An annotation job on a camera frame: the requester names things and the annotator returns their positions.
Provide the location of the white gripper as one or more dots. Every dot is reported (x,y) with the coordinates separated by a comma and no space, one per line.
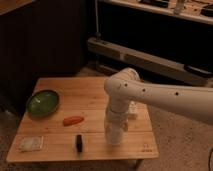
(118,119)

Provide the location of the wooden shelf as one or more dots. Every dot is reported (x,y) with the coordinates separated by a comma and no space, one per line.
(183,9)

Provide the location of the clear plastic packet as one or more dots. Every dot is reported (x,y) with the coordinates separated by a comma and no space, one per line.
(28,144)

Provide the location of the wooden folding table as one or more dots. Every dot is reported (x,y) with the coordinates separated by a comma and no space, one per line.
(85,97)

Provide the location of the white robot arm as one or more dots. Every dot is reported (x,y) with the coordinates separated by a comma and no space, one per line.
(125,86)

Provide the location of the orange carrot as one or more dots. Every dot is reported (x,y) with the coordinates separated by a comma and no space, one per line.
(72,120)

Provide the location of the long baseboard heater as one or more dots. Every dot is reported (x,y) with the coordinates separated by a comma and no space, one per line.
(146,61)

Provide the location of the green bowl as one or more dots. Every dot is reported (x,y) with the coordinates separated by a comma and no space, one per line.
(42,103)

